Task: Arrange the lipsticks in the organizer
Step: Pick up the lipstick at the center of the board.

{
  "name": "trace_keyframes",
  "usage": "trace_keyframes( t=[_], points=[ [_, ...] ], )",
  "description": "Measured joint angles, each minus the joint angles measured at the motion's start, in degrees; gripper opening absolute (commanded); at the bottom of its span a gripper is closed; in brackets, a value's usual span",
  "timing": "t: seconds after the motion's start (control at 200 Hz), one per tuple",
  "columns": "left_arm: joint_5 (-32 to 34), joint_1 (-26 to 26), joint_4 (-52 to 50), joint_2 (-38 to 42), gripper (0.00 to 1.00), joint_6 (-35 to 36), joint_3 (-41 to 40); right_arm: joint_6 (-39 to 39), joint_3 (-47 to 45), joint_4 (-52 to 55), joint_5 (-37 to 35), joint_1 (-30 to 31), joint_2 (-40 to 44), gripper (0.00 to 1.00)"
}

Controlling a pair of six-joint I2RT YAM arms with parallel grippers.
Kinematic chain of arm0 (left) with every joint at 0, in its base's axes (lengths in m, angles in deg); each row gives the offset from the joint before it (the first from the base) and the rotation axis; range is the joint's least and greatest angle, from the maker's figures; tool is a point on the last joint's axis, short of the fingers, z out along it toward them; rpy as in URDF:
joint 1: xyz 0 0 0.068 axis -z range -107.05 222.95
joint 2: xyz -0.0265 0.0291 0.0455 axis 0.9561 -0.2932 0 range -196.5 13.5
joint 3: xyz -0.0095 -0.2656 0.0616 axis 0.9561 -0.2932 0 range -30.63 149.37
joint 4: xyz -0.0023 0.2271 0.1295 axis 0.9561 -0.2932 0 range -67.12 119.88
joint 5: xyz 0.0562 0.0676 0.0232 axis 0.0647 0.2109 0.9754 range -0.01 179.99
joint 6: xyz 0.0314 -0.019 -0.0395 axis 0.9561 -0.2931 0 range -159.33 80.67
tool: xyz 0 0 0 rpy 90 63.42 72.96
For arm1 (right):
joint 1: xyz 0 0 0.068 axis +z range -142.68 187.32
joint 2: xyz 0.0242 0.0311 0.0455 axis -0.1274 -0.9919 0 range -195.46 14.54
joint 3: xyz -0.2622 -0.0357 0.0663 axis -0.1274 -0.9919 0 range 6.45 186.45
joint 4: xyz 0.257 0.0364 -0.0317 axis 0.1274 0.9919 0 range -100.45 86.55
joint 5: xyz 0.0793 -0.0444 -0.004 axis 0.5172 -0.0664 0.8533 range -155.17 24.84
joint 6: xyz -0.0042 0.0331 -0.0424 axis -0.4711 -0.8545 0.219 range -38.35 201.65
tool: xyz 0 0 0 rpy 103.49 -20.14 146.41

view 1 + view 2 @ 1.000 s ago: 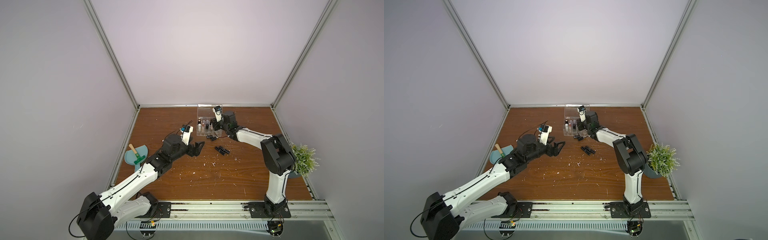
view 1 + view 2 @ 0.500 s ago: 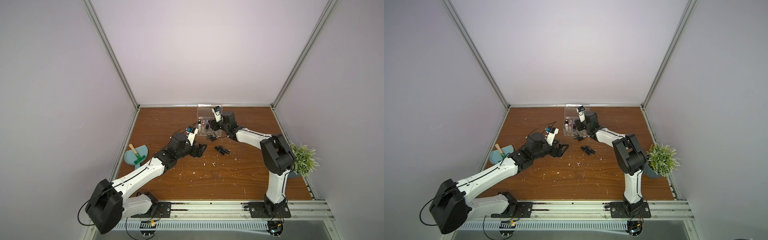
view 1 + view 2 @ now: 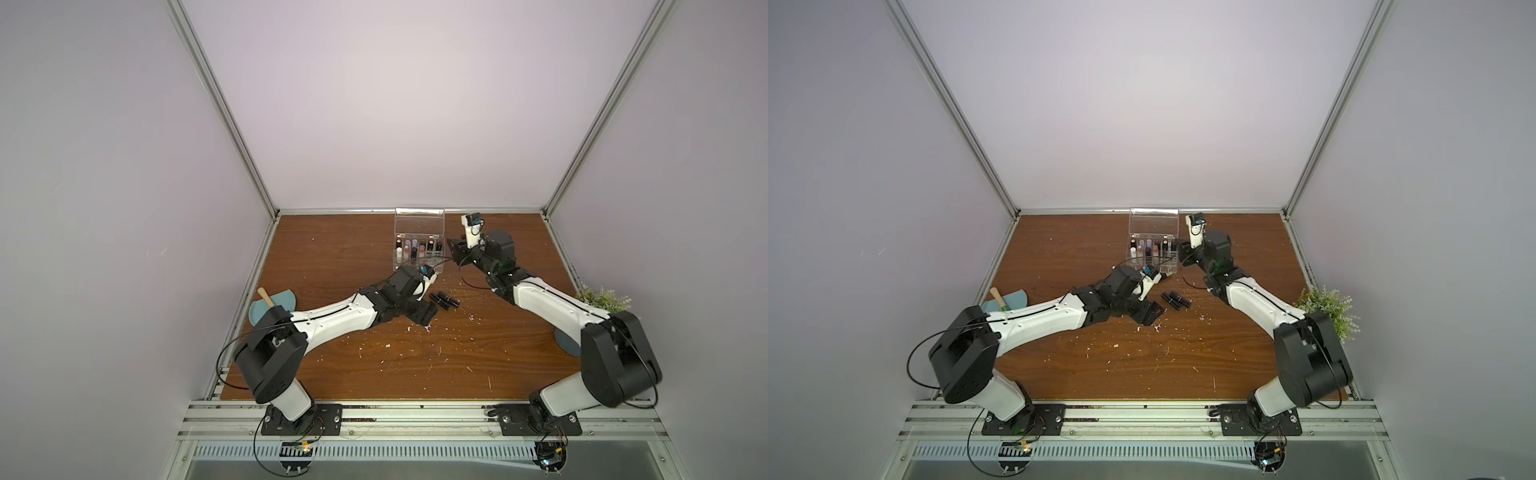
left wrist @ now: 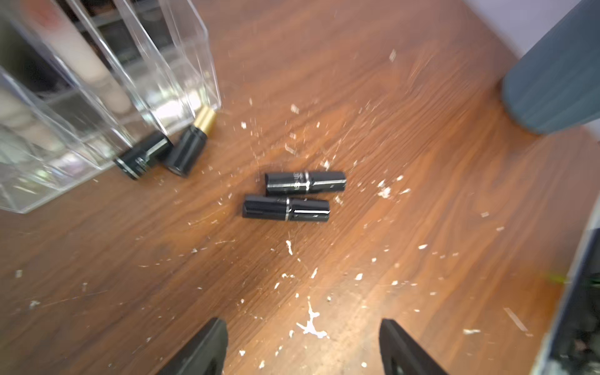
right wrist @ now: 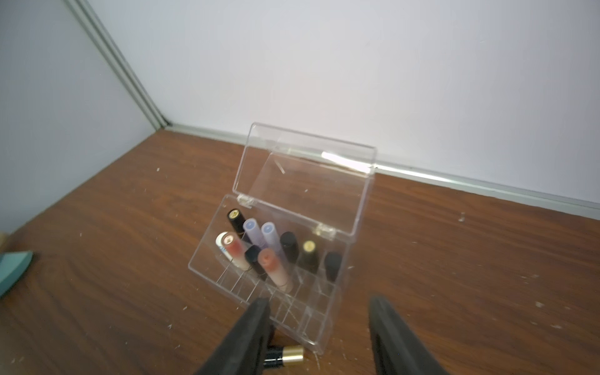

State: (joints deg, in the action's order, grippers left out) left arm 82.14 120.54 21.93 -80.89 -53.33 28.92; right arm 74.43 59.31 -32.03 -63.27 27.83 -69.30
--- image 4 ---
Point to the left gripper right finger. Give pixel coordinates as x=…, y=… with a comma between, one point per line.
x=401, y=354

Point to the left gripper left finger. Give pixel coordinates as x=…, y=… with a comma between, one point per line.
x=204, y=354

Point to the clear acrylic lipstick organizer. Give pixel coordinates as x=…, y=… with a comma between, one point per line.
x=56, y=133

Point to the pink lipstick tube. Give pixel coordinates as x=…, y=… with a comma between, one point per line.
x=58, y=32

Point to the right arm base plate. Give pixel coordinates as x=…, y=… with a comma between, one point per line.
x=575, y=348

